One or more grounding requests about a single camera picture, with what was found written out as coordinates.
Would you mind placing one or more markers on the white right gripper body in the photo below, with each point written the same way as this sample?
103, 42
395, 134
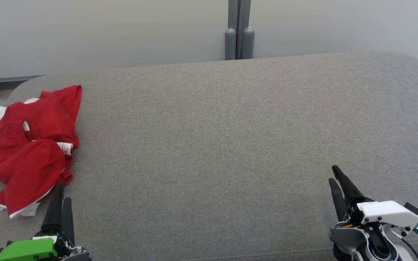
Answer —
386, 212

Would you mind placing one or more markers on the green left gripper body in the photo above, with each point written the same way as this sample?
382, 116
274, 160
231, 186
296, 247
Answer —
27, 250

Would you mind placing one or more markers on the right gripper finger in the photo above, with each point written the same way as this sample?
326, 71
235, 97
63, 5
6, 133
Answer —
347, 192
337, 203

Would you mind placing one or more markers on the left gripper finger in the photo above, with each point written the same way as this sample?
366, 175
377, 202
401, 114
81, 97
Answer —
68, 224
53, 217

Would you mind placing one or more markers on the red Bulls 23 jersey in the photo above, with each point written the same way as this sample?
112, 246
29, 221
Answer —
49, 112

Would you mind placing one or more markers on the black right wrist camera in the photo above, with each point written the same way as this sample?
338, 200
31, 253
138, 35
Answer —
414, 210

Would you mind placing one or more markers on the grey partition post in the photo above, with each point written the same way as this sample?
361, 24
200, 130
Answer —
230, 43

